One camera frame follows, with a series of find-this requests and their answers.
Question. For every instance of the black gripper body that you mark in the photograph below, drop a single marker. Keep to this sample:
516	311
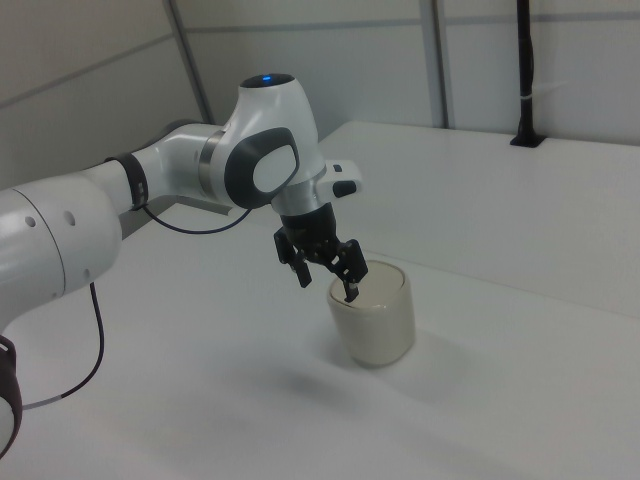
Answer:
310	230

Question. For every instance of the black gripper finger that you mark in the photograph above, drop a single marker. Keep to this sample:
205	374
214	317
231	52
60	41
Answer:
352	265
300	267

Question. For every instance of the small cream trash can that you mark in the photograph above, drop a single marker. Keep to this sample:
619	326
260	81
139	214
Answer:
380	335

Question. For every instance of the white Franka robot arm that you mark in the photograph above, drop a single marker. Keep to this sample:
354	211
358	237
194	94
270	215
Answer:
165	160

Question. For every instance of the black pole with base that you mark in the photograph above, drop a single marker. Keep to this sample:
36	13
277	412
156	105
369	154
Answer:
526	75

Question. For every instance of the grey partition post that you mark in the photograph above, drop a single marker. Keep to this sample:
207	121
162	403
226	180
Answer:
192	65
440	65

